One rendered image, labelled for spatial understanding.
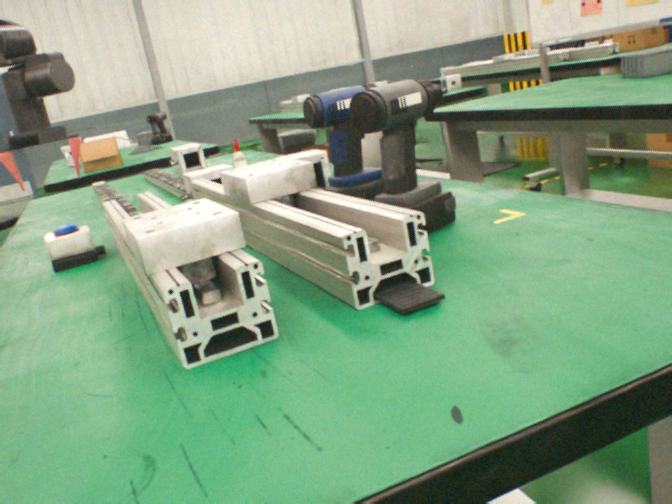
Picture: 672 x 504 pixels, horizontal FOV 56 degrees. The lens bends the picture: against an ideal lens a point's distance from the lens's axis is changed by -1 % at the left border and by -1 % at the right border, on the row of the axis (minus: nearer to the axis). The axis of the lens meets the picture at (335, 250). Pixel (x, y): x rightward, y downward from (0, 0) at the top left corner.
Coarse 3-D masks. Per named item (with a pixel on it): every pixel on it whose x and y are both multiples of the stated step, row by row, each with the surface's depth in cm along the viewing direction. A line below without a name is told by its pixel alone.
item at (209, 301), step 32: (128, 256) 98; (224, 256) 68; (160, 288) 62; (192, 288) 62; (224, 288) 71; (256, 288) 64; (160, 320) 74; (192, 320) 62; (224, 320) 65; (256, 320) 65; (192, 352) 66; (224, 352) 64
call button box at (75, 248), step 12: (84, 228) 121; (60, 240) 116; (72, 240) 116; (84, 240) 117; (48, 252) 115; (60, 252) 116; (72, 252) 117; (84, 252) 118; (96, 252) 121; (60, 264) 116; (72, 264) 117; (84, 264) 118
